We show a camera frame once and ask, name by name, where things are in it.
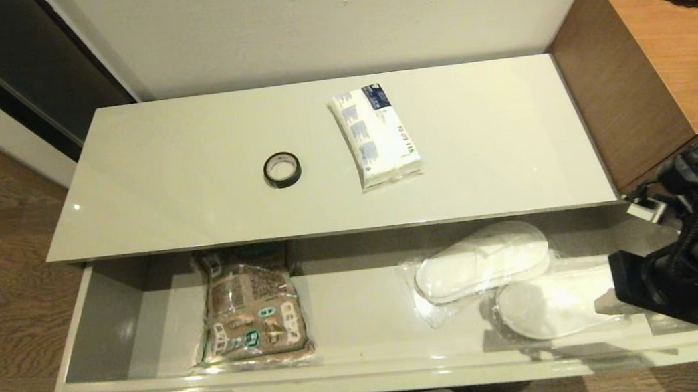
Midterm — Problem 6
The black door panel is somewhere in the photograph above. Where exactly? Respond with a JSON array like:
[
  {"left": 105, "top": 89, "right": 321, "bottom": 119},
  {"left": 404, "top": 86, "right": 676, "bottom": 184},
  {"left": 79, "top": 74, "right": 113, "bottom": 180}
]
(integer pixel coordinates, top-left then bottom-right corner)
[{"left": 0, "top": 0, "right": 145, "bottom": 172}]

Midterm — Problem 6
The white tissue pack blue print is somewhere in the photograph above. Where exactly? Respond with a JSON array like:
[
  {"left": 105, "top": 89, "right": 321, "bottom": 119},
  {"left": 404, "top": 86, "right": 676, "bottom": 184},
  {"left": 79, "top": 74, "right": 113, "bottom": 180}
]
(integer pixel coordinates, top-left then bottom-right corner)
[{"left": 326, "top": 78, "right": 426, "bottom": 195}]

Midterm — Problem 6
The white glossy low cabinet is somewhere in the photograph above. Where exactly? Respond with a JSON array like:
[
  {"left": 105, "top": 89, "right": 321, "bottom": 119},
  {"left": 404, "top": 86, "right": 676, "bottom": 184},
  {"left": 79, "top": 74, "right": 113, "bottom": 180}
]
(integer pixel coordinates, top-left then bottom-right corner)
[{"left": 27, "top": 41, "right": 620, "bottom": 277}]

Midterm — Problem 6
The black tape roll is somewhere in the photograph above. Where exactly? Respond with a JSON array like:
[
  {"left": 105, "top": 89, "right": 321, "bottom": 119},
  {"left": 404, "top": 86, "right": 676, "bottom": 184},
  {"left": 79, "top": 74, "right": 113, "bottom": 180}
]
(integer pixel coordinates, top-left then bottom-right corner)
[{"left": 261, "top": 149, "right": 304, "bottom": 191}]

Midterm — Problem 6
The white slipper in plastic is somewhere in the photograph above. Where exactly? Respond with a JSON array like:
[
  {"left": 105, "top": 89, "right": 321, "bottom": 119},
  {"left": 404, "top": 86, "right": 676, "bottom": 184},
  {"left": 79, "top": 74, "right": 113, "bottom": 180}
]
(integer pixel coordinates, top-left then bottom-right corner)
[
  {"left": 395, "top": 215, "right": 564, "bottom": 332},
  {"left": 491, "top": 262, "right": 625, "bottom": 347}
]

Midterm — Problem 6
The brown wooden desk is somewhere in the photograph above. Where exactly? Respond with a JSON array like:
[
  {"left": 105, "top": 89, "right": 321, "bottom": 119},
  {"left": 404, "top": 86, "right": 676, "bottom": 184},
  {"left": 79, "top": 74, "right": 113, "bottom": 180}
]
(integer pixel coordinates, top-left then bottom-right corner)
[{"left": 539, "top": 0, "right": 698, "bottom": 202}]

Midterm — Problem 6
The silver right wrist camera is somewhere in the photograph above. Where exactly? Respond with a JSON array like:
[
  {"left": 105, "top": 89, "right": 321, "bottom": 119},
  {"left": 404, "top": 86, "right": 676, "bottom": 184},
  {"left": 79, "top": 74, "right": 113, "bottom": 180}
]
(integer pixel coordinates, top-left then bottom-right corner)
[{"left": 624, "top": 193, "right": 671, "bottom": 229}]

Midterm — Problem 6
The brown grain bag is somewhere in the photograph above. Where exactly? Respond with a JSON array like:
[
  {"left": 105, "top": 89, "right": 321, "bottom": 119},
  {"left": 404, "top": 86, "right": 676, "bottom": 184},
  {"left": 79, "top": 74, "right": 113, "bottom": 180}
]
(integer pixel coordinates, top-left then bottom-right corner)
[{"left": 181, "top": 237, "right": 317, "bottom": 375}]

